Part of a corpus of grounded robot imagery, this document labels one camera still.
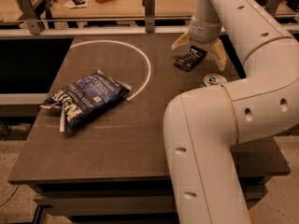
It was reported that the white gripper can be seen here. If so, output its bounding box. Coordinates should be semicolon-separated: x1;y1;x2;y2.
171;15;227;71

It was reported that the black rxbar chocolate wrapper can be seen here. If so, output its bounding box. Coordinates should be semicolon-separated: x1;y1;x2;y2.
174;46;207;72

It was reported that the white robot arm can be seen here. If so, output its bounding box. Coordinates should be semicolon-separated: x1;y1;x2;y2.
164;0;299;224

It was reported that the blue potato chip bag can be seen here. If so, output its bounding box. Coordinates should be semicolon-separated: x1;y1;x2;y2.
41;70;132;131

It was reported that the green soda can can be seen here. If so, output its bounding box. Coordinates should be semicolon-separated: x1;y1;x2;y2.
199;74;227;88

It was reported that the white arc tape marking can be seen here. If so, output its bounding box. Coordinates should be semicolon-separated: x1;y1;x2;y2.
70;40;151;101

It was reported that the middle metal bracket post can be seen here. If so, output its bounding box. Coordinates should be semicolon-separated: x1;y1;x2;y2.
143;0;155;33

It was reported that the left metal bracket post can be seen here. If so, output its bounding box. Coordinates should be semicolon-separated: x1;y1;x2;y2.
16;0;44;35

